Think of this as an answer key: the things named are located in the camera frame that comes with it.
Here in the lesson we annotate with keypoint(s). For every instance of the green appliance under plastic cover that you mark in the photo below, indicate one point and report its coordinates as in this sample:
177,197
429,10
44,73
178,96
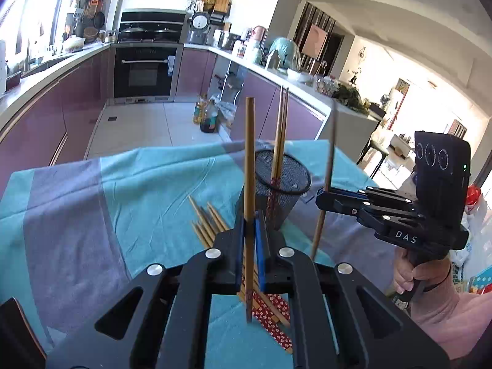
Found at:
286,52

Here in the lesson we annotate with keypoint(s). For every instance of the wall rack with cutting board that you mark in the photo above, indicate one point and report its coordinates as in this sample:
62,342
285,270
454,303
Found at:
221,4

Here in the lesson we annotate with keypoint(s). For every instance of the kitchen window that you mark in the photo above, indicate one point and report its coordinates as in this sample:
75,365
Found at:
38,15

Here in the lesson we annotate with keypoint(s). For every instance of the black stool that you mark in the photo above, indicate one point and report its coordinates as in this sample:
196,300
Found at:
371,153

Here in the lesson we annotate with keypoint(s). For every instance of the stainless steel pot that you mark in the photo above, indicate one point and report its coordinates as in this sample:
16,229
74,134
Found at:
228,41

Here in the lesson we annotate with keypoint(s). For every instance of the white bowl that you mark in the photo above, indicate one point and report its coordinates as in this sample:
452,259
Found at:
298,75

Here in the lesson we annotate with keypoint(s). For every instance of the person's right forearm pink sleeve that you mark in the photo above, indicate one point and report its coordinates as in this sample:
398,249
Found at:
453,315

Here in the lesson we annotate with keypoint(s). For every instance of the built-in black oven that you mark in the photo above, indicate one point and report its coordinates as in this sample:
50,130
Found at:
146,73

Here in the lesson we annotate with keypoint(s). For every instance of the wooden chopstick floral end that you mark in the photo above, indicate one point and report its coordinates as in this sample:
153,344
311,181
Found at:
277,134
250,161
328,161

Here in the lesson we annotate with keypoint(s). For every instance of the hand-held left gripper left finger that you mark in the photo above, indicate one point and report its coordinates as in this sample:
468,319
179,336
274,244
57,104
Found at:
240,246

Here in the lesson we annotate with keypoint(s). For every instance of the black integrated stove hood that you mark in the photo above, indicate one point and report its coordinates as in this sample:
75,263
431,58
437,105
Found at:
150,21

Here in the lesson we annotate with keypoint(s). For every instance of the black smartphone orange edge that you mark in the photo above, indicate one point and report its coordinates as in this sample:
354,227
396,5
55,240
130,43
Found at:
19,338

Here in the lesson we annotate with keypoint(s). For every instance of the person's right hand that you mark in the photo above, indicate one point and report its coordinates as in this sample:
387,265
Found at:
401,273

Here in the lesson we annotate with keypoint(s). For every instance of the purple kitchen base cabinets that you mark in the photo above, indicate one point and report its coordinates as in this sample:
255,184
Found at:
265,100
57,111

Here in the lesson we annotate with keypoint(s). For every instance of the pink kettle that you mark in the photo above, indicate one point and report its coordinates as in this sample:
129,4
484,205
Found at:
258,34

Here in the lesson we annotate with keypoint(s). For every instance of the green potted plant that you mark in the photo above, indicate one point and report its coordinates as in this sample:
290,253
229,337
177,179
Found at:
349,98

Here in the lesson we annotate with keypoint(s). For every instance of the white grey rice cooker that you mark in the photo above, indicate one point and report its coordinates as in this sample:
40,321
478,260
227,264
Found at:
200,27

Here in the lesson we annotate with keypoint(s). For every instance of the pile of wooden chopsticks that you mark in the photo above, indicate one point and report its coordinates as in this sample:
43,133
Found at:
207,230

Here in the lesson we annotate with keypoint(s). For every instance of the yellow cooking oil bottle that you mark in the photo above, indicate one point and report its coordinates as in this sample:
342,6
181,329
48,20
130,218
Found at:
198,111

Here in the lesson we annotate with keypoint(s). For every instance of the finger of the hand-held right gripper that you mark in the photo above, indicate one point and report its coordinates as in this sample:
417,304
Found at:
346,204
388,196

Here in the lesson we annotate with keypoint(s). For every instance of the hanging black frying pan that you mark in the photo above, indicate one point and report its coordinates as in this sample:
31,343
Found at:
99,19

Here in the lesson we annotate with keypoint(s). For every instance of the teal and grey tablecloth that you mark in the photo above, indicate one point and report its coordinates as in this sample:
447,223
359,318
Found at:
134,200

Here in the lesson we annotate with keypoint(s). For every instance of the dark slatted door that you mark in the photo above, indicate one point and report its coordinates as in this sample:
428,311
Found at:
317,38

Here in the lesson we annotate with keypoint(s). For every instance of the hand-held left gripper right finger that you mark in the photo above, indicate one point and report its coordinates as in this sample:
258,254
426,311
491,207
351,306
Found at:
261,253

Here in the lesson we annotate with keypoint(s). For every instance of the dark sauce bottle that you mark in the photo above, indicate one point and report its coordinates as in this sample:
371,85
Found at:
209,119

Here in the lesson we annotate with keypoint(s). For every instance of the black mesh utensil holder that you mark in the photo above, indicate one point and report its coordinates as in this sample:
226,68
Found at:
292,207

